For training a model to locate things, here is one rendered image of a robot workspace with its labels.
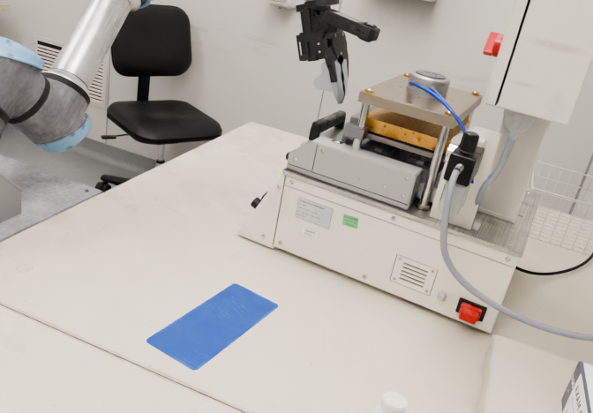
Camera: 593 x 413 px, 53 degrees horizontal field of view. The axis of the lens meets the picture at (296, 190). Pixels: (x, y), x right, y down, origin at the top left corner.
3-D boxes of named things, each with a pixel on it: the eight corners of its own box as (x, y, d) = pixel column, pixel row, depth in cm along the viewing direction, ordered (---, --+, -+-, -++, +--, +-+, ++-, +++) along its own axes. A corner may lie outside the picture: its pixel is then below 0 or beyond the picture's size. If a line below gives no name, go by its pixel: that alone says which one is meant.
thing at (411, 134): (465, 138, 125) (478, 95, 121) (441, 164, 106) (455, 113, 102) (388, 116, 131) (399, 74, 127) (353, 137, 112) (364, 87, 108)
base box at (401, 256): (512, 265, 135) (537, 197, 128) (485, 349, 103) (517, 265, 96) (304, 191, 153) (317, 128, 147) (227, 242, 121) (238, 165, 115)
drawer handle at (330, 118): (343, 128, 133) (347, 111, 132) (316, 142, 120) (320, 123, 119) (335, 125, 134) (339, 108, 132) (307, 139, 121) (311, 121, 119)
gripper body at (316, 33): (314, 61, 128) (307, 3, 125) (351, 56, 124) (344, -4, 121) (299, 64, 121) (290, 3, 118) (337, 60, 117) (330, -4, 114)
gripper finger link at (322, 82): (319, 105, 126) (314, 62, 124) (345, 103, 123) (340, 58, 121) (313, 108, 123) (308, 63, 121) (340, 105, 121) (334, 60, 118)
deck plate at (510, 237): (539, 197, 128) (541, 193, 128) (521, 258, 98) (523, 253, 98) (347, 137, 144) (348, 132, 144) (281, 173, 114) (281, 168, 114)
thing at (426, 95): (499, 145, 125) (519, 85, 120) (473, 184, 98) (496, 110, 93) (392, 113, 133) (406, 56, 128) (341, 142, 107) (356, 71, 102)
